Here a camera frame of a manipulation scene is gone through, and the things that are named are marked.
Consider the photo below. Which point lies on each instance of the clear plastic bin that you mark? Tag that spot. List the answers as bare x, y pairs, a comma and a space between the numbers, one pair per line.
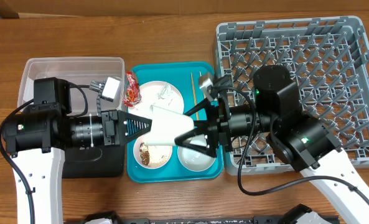
78, 70

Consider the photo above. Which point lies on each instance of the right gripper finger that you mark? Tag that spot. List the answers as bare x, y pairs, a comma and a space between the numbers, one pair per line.
202, 139
203, 105

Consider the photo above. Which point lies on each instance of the white cup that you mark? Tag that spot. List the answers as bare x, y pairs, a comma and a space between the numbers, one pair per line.
166, 126

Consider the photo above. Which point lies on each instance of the black food waste tray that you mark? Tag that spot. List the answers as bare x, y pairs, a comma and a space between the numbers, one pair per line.
96, 162

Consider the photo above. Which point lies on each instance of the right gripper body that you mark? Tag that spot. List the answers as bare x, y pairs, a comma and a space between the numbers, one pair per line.
221, 122

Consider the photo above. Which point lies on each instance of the pink round plate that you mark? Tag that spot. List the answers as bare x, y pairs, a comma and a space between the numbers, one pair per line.
148, 93

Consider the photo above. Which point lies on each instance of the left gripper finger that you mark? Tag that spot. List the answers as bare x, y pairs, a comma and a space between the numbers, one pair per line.
128, 118
126, 134

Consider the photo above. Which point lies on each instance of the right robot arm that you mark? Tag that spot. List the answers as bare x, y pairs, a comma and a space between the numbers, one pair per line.
297, 138

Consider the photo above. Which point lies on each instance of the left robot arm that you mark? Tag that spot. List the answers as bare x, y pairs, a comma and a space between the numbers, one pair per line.
35, 136

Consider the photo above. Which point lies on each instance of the red snack wrapper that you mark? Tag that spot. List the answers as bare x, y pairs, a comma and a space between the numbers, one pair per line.
132, 96

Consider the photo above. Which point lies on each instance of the left wooden chopstick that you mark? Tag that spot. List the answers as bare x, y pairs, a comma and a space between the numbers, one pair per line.
194, 94

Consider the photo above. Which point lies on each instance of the rice and meat leftovers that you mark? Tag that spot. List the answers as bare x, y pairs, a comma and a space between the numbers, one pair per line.
154, 156

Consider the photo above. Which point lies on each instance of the white tissue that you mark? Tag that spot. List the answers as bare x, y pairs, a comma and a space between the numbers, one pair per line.
165, 94

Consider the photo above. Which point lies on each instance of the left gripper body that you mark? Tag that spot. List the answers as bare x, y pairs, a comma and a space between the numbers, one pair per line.
108, 116

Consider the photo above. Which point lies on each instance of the grey-white bowl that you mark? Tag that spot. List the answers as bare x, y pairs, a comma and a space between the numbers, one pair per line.
193, 160

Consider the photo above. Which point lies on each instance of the teal plastic tray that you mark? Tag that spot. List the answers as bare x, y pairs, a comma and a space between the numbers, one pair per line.
177, 74

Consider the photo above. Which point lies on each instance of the grey dishwasher rack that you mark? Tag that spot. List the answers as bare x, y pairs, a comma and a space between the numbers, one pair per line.
328, 57

